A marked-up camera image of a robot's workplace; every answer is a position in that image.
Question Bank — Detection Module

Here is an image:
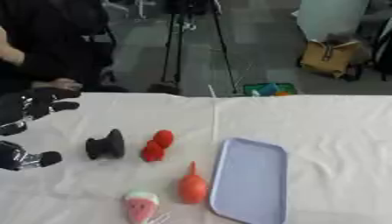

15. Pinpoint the black tripod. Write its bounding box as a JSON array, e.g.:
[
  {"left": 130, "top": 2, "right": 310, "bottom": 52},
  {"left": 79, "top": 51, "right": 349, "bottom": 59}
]
[{"left": 147, "top": 0, "right": 241, "bottom": 95}]

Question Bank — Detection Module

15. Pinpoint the tan bag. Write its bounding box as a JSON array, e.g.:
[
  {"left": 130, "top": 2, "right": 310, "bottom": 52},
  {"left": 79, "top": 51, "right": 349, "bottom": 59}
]
[{"left": 298, "top": 39, "right": 363, "bottom": 79}]

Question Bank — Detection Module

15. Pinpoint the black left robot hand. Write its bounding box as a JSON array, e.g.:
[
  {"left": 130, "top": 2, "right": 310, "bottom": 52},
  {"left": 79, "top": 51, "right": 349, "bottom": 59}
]
[{"left": 0, "top": 87, "right": 83, "bottom": 172}]

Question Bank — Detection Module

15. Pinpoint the person's hand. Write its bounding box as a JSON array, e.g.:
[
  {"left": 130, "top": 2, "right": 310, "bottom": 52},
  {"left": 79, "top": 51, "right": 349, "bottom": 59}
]
[{"left": 31, "top": 77, "right": 85, "bottom": 92}]

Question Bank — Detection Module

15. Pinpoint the black soft toy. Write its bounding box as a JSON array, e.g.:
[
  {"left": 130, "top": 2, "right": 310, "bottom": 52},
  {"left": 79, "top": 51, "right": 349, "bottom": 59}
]
[{"left": 84, "top": 128, "right": 128, "bottom": 160}]

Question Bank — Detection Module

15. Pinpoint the orange carrot toy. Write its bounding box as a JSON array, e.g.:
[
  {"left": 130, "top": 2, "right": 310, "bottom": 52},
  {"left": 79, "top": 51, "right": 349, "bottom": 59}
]
[{"left": 178, "top": 160, "right": 210, "bottom": 205}]

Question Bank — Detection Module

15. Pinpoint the green bin with toys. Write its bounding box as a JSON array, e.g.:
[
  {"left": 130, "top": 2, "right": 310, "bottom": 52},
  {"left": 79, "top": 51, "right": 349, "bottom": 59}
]
[{"left": 241, "top": 82, "right": 299, "bottom": 97}]

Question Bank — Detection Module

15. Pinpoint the watermelon slice toy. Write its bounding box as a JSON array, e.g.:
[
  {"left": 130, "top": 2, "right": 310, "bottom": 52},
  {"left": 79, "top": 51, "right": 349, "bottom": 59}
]
[{"left": 122, "top": 191, "right": 161, "bottom": 224}]

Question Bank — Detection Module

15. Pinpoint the red soft toy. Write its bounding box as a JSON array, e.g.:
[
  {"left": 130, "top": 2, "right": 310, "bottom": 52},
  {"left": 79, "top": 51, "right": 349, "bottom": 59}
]
[{"left": 139, "top": 129, "right": 177, "bottom": 163}]

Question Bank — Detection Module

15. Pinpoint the person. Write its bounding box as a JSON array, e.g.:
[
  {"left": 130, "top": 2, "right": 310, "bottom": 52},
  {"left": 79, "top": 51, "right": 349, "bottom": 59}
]
[{"left": 0, "top": 0, "right": 129, "bottom": 95}]

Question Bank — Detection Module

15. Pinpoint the pale blue tray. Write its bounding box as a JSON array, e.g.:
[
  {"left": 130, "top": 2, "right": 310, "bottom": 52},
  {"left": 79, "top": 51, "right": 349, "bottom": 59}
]
[{"left": 208, "top": 137, "right": 290, "bottom": 224}]

